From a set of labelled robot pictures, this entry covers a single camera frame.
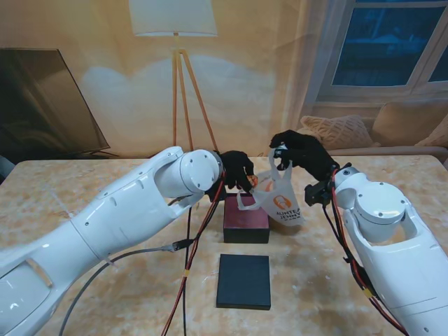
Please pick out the white plastic bag orange logo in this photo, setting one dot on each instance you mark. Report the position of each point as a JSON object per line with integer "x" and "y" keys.
{"x": 285, "y": 210}

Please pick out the white framed window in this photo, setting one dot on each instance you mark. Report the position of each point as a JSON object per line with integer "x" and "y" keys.
{"x": 378, "y": 45}

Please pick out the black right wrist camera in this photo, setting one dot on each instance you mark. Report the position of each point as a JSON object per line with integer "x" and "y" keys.
{"x": 316, "y": 195}

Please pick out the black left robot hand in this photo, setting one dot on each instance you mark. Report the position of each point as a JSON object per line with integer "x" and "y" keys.
{"x": 234, "y": 168}

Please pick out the black gift box lid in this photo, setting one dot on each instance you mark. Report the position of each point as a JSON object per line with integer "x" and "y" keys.
{"x": 243, "y": 281}

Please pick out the black gift box pink inside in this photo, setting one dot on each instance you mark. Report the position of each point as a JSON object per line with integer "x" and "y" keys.
{"x": 245, "y": 234}

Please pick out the white shade tripod floor lamp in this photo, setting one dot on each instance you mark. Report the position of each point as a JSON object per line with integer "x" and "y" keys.
{"x": 173, "y": 17}

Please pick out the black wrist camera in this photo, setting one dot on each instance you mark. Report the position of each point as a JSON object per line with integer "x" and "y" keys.
{"x": 316, "y": 195}
{"x": 217, "y": 196}

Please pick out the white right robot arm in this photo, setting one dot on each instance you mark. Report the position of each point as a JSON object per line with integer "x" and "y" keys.
{"x": 395, "y": 245}

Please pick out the beige sofa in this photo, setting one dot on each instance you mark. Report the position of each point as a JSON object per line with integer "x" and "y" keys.
{"x": 385, "y": 151}

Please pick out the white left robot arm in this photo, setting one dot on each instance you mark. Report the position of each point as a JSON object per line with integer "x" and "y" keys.
{"x": 122, "y": 224}

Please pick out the beige knitted cushion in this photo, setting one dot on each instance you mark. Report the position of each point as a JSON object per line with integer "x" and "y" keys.
{"x": 339, "y": 131}
{"x": 437, "y": 138}

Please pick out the plain tan cushion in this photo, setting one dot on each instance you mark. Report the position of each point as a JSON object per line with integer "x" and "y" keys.
{"x": 402, "y": 119}

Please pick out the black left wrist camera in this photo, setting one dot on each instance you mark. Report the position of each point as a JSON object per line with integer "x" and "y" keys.
{"x": 217, "y": 196}

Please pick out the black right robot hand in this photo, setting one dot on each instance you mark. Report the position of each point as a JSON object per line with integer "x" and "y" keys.
{"x": 311, "y": 154}

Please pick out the dark flat television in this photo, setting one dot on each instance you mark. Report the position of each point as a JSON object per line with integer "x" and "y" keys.
{"x": 35, "y": 105}

